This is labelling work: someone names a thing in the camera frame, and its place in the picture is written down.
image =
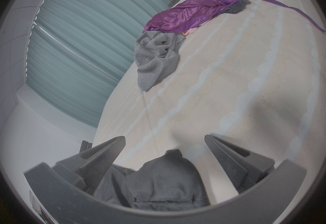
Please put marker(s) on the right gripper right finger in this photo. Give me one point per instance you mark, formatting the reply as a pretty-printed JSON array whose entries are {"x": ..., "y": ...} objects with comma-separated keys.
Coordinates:
[{"x": 224, "y": 164}]

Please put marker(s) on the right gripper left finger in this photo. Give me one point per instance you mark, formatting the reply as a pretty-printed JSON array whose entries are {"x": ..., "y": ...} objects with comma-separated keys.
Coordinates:
[{"x": 99, "y": 156}]

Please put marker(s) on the black T-shirt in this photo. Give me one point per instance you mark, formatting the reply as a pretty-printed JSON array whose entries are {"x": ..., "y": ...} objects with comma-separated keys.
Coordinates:
[{"x": 163, "y": 182}]

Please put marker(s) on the bed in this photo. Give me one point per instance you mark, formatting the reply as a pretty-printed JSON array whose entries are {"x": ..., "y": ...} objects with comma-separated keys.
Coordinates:
[{"x": 229, "y": 65}]

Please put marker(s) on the black chest of drawers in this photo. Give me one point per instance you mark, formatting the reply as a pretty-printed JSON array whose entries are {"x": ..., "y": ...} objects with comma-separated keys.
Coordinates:
[{"x": 86, "y": 147}]

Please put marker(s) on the blue-green curtain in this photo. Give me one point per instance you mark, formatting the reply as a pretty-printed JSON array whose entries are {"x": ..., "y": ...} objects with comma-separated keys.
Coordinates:
[
  {"x": 101, "y": 9},
  {"x": 68, "y": 85}
]

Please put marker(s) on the grey garment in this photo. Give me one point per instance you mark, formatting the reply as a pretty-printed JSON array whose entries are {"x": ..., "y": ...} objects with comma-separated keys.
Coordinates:
[{"x": 155, "y": 60}]

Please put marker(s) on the pink garment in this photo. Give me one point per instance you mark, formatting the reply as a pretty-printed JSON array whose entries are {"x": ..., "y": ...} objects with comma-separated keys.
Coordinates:
[{"x": 189, "y": 31}]

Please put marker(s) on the purple satin garment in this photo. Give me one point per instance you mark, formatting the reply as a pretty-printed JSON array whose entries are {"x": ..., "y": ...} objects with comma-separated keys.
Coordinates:
[{"x": 178, "y": 17}]

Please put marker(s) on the black lace garment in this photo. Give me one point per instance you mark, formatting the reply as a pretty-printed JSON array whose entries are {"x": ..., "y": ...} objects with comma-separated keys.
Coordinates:
[{"x": 239, "y": 6}]

